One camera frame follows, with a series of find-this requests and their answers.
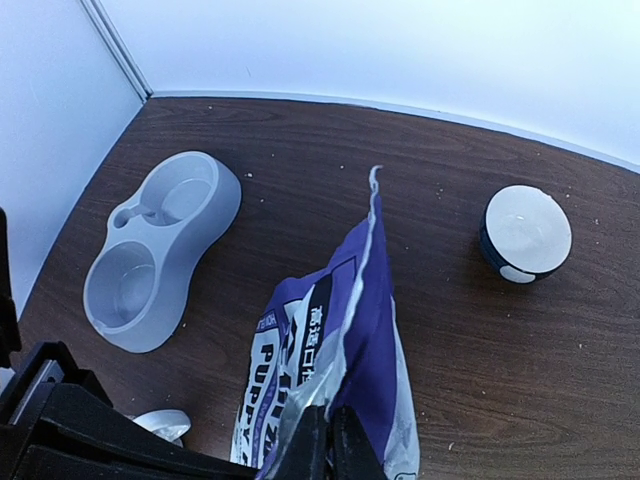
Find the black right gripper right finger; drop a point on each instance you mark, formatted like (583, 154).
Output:
(353, 456)

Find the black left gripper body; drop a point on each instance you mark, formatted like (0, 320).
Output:
(57, 422)

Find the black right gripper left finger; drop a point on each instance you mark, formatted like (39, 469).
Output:
(304, 457)

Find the purple pet food bag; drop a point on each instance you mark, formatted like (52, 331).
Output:
(330, 339)

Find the grey double pet feeder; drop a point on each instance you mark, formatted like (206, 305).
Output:
(136, 290)

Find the white mug yellow inside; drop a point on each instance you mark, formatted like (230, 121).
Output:
(168, 424)

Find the dark blue white bowl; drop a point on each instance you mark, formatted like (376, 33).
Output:
(524, 234)

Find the left aluminium corner post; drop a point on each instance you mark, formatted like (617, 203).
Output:
(109, 35)

